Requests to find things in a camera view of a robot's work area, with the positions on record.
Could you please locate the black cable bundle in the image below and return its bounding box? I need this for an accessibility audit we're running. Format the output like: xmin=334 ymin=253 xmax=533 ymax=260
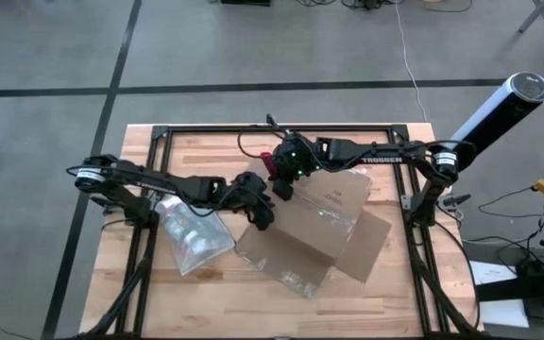
xmin=411 ymin=254 xmax=485 ymax=340
xmin=80 ymin=226 xmax=155 ymax=340

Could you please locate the white box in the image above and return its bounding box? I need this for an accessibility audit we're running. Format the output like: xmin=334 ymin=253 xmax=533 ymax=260
xmin=468 ymin=260 xmax=531 ymax=329

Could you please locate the taped brown cardboard box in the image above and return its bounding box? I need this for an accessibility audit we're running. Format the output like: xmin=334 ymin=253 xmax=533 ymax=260
xmin=233 ymin=158 xmax=393 ymax=299

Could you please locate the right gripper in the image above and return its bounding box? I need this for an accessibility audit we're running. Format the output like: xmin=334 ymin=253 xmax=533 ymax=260
xmin=269 ymin=134 xmax=318 ymax=202

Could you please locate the thin black cable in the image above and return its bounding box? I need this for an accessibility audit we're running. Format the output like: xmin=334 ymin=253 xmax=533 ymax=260
xmin=434 ymin=217 xmax=482 ymax=330

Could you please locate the black cable tangle with adapter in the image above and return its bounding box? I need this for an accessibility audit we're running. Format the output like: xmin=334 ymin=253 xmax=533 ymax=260
xmin=460 ymin=174 xmax=544 ymax=284

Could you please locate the white floor cable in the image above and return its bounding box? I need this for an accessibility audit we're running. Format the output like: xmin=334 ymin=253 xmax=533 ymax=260
xmin=393 ymin=0 xmax=430 ymax=124

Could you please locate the black floor device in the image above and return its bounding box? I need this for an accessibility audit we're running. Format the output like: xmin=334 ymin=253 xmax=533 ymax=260
xmin=218 ymin=0 xmax=273 ymax=8

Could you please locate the black and white cylinder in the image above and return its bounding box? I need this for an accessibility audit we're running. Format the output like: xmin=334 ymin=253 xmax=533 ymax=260
xmin=449 ymin=71 xmax=544 ymax=171

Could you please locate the black metal beam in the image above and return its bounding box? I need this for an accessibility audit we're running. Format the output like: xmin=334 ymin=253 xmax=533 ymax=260
xmin=473 ymin=267 xmax=544 ymax=304

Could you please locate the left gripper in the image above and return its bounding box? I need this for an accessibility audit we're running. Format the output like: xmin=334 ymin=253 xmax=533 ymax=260
xmin=227 ymin=170 xmax=276 ymax=232

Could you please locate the grey mesh zipper pouch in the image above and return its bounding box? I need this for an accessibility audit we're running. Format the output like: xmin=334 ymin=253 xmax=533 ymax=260
xmin=154 ymin=195 xmax=237 ymax=278

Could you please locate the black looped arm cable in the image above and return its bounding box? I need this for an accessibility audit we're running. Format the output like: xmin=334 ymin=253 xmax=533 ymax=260
xmin=237 ymin=129 xmax=276 ymax=161

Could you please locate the black aluminium rig frame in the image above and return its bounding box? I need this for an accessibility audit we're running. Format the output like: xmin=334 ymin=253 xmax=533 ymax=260
xmin=113 ymin=123 xmax=449 ymax=340

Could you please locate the black clamp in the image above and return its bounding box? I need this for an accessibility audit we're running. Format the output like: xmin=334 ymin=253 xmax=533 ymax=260
xmin=441 ymin=193 xmax=473 ymax=209

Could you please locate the red utility knife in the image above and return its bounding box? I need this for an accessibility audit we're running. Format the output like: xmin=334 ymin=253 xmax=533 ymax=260
xmin=258 ymin=151 xmax=276 ymax=176

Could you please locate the grey desk leg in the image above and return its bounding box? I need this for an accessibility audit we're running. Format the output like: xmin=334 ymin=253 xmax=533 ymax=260
xmin=516 ymin=0 xmax=544 ymax=35

